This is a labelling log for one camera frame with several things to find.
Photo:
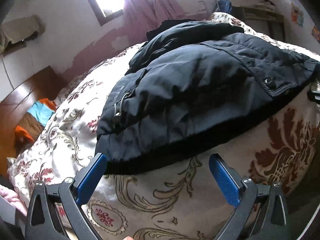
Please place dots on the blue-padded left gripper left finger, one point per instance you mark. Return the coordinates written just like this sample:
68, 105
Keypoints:
43, 217

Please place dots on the white floral bedspread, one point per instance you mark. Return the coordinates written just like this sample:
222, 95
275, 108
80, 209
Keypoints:
179, 201

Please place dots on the blue bag by bed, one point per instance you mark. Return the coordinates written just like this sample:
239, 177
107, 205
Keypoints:
223, 6

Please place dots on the pink window curtain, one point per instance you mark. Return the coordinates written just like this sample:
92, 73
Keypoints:
141, 16

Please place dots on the wooden side table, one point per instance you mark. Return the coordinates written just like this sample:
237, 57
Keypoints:
264, 18

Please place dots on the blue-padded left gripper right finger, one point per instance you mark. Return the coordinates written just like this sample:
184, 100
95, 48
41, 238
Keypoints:
260, 211

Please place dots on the dark wooden headboard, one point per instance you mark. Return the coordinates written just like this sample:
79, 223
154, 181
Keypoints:
44, 84

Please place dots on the dark navy padded jacket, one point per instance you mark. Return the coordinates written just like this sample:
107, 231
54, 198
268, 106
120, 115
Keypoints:
192, 87

